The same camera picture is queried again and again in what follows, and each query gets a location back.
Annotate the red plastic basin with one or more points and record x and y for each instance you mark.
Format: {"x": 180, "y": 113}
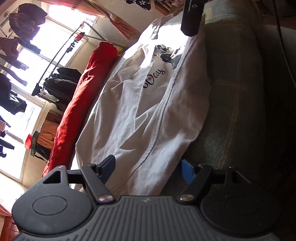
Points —
{"x": 29, "y": 144}

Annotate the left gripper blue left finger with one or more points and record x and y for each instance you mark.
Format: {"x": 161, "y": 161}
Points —
{"x": 95, "y": 177}

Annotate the red quilt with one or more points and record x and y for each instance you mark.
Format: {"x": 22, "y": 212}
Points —
{"x": 100, "y": 63}

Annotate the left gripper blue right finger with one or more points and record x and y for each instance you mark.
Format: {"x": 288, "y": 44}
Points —
{"x": 198, "y": 180}

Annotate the white printed t-shirt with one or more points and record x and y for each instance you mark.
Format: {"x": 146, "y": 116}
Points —
{"x": 151, "y": 108}

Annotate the orange window curtain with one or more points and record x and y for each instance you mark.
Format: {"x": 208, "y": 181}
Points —
{"x": 94, "y": 9}

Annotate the green plaid bed blanket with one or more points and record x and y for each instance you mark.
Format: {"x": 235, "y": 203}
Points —
{"x": 251, "y": 119}

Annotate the black star pattern garment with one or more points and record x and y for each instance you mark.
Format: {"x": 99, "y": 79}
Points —
{"x": 144, "y": 4}

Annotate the black clothes pile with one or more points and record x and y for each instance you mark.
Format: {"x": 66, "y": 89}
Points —
{"x": 62, "y": 86}

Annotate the metal clothes drying rack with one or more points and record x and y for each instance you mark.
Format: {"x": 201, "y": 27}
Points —
{"x": 78, "y": 36}

